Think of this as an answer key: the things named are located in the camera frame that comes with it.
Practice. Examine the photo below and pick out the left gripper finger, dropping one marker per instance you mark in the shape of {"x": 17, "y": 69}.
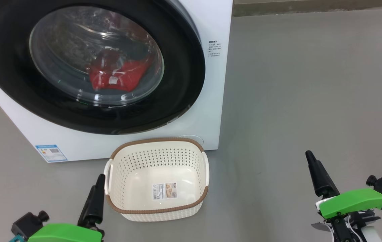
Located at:
{"x": 91, "y": 205}

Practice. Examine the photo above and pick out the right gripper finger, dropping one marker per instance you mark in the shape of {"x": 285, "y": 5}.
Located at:
{"x": 322, "y": 181}

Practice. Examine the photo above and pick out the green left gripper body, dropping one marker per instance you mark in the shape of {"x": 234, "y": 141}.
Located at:
{"x": 66, "y": 233}

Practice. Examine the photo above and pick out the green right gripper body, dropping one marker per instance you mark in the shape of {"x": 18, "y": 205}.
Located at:
{"x": 352, "y": 201}

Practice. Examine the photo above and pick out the red and white garment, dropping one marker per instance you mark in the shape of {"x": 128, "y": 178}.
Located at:
{"x": 127, "y": 75}

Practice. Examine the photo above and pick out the black glass washing machine door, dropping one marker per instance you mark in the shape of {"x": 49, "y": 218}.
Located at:
{"x": 177, "y": 84}

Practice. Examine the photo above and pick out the cream basket brown rim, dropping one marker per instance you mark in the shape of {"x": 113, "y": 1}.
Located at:
{"x": 130, "y": 168}

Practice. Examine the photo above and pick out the white washing machine body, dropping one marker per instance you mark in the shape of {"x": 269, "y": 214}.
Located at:
{"x": 211, "y": 101}

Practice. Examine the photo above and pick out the blue energy label sticker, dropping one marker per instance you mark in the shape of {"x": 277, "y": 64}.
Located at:
{"x": 51, "y": 153}

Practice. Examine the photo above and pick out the white product label sticker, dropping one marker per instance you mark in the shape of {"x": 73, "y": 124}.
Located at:
{"x": 164, "y": 191}

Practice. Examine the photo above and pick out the round filter cover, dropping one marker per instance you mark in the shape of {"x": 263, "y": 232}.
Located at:
{"x": 196, "y": 138}

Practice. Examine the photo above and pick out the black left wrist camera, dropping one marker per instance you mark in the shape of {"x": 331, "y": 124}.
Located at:
{"x": 26, "y": 225}

